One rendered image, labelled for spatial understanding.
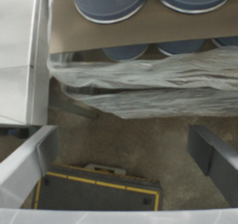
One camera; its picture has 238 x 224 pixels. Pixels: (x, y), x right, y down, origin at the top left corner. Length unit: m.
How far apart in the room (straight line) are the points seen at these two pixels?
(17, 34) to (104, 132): 1.09
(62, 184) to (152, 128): 0.67
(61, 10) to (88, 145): 1.17
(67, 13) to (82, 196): 0.94
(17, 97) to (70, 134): 1.16
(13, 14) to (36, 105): 0.11
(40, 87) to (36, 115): 0.03
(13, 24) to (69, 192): 0.91
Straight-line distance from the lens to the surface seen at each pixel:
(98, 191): 0.99
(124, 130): 1.24
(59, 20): 0.18
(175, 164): 1.26
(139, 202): 0.97
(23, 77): 0.20
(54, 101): 0.70
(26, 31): 0.22
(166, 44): 0.21
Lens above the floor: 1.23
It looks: 78 degrees down
